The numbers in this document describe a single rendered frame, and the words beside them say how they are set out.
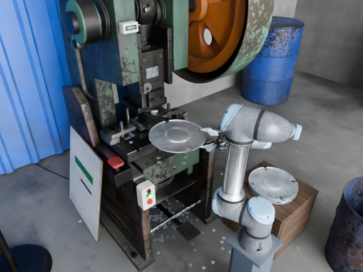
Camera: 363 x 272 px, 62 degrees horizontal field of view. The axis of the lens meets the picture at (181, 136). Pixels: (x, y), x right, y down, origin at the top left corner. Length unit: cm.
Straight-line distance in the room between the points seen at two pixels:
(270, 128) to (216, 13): 77
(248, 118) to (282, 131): 13
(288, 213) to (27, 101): 204
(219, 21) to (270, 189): 98
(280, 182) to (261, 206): 61
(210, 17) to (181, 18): 22
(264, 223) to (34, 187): 186
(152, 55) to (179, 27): 18
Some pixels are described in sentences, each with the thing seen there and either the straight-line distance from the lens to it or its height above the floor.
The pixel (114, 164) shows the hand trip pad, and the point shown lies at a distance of 140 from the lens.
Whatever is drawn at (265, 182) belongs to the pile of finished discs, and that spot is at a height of 39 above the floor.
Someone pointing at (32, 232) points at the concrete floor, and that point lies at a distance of 230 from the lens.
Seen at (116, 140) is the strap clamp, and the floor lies 73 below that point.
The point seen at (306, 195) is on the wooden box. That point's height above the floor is 35.
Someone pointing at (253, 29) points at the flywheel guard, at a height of 128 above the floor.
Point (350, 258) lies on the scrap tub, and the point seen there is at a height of 19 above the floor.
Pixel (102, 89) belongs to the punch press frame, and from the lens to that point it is 172.
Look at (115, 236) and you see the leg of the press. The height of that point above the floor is 3.
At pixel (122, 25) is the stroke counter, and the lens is 131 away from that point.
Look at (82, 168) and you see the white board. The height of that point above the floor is 39.
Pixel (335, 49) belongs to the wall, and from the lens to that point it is 462.
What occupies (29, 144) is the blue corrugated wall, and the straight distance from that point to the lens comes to 277.
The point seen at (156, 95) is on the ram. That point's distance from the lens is 156.
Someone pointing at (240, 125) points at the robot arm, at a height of 105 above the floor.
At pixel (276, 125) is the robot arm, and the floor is 107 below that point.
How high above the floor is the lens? 161
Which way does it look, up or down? 33 degrees down
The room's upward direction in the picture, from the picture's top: straight up
